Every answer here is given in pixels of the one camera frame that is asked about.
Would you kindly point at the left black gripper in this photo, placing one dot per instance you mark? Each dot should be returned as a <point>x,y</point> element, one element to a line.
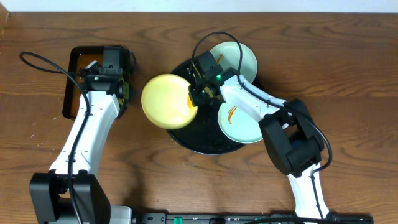
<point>111,71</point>

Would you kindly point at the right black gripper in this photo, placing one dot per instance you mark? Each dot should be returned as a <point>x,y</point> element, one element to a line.
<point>196,100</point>

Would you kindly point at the yellow plate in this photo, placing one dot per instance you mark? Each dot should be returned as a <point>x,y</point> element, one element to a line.
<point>166,102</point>

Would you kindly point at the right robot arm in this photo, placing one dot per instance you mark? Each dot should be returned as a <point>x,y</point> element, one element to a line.
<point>293,142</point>

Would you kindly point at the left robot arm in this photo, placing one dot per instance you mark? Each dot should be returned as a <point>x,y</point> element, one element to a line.
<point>97,92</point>

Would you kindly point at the round black serving tray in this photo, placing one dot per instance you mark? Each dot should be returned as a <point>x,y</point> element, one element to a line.
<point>203,135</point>

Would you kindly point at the far light green plate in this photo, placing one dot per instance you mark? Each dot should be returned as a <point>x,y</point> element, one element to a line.
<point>227,54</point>

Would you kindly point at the light green plate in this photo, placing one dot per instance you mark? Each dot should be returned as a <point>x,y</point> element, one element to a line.
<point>237,125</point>
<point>227,54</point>

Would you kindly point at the near light green plate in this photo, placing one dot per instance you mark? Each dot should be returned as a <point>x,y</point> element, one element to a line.
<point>237,125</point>

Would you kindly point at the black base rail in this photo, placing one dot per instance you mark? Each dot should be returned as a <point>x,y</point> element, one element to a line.
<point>282,218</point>

